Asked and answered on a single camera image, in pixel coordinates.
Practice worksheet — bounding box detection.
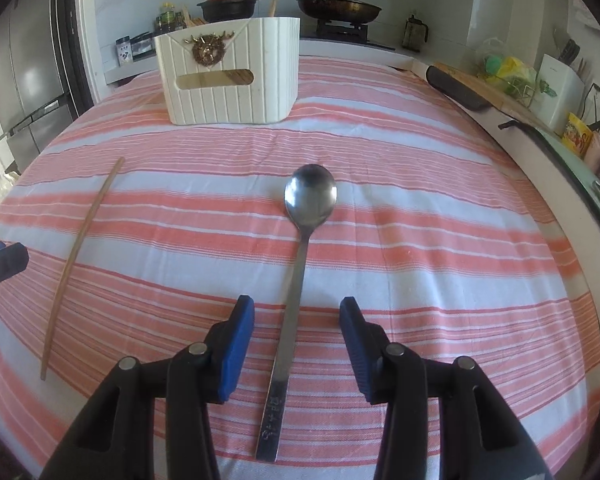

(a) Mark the cream ribbed utensil holder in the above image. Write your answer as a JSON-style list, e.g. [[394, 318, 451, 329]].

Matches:
[[153, 16, 301, 126]]

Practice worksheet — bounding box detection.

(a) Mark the pink striped tablecloth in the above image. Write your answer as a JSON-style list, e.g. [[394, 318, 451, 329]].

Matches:
[[0, 55, 600, 480]]

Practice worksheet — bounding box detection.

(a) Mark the wooden cutting board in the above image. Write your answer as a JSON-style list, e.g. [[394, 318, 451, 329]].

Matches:
[[432, 61, 556, 133]]

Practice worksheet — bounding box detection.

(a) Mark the white kitchen counter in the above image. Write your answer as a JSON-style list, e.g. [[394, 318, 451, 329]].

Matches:
[[102, 35, 416, 86]]

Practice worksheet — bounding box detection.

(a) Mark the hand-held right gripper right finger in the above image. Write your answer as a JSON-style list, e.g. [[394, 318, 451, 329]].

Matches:
[[340, 296, 553, 480]]

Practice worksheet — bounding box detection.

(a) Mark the slim flat-handle steel spoon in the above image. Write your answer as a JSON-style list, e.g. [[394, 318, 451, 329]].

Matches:
[[255, 164, 338, 462]]

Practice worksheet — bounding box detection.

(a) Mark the green condiment bottle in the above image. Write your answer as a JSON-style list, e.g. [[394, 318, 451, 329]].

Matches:
[[157, 2, 179, 36]]

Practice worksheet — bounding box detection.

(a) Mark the pink packet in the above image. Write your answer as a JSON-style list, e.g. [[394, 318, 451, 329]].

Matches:
[[585, 132, 600, 171]]

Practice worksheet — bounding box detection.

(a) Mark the black storage container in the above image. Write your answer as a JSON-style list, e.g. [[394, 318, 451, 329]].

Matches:
[[130, 31, 156, 61]]

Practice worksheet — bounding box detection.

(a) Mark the black clay pot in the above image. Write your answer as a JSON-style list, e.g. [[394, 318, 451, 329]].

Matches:
[[196, 0, 261, 23]]

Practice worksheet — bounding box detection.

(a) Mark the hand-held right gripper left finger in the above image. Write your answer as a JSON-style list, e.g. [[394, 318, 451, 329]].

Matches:
[[39, 296, 256, 480]]

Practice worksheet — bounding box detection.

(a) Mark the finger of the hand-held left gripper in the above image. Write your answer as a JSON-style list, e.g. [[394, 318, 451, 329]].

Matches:
[[0, 241, 30, 297]]

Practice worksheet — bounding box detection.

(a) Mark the grey refrigerator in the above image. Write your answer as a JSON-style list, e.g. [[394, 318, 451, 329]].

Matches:
[[0, 0, 88, 176]]

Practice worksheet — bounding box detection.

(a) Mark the yellow snack packet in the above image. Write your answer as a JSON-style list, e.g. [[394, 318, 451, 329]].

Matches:
[[560, 112, 594, 156]]

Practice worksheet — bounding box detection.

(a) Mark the gas stove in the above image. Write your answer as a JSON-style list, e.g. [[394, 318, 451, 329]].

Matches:
[[300, 19, 396, 51]]

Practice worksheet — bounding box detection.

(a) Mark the yellow green plastic bag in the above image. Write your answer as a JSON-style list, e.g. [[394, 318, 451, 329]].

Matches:
[[475, 36, 541, 98]]

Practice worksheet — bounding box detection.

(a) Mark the white knife block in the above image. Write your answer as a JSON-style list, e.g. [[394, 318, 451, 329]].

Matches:
[[532, 39, 588, 136]]

